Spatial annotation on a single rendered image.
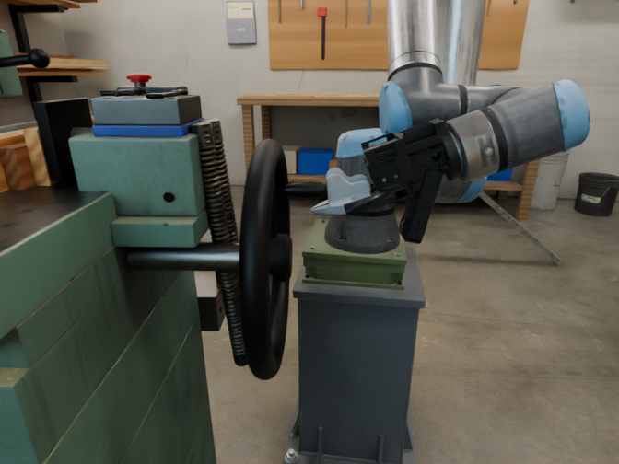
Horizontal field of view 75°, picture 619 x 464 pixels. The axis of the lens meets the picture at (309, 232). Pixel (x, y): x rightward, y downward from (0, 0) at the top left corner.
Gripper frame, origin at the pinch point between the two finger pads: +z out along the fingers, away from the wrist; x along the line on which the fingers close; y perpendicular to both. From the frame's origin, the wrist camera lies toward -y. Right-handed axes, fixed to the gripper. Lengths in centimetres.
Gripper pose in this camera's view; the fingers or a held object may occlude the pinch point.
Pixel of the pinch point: (321, 213)
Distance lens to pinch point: 60.4
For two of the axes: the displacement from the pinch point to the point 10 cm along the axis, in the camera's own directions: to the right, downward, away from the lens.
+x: -0.3, 3.6, -9.3
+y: -3.4, -8.8, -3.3
